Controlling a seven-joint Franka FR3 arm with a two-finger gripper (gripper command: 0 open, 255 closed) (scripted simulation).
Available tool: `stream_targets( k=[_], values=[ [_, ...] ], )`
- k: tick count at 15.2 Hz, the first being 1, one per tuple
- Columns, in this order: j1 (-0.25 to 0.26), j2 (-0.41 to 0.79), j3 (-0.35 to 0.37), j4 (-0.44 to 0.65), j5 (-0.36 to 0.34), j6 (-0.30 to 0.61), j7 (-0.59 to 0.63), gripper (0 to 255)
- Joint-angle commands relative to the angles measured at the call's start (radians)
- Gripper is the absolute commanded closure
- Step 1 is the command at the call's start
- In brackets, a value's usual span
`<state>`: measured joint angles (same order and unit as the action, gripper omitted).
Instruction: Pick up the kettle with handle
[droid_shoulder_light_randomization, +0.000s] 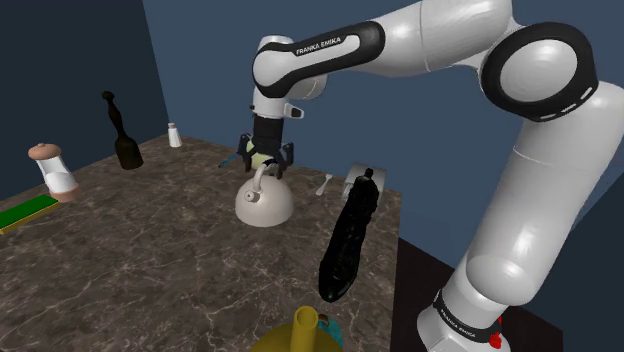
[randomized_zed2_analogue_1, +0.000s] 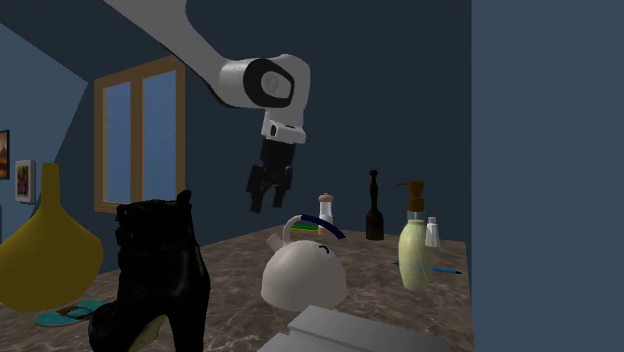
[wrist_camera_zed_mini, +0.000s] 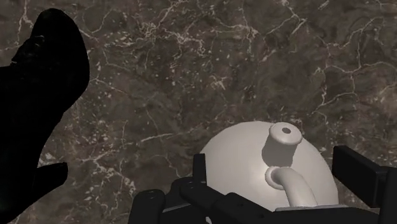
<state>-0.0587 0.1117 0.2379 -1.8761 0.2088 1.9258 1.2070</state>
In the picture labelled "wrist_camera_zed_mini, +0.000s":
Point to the black irregular figure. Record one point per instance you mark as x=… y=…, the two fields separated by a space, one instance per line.
x=37 y=102

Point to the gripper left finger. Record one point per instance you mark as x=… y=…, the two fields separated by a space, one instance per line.
x=189 y=198

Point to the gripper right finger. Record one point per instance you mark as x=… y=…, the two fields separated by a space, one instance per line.
x=366 y=176

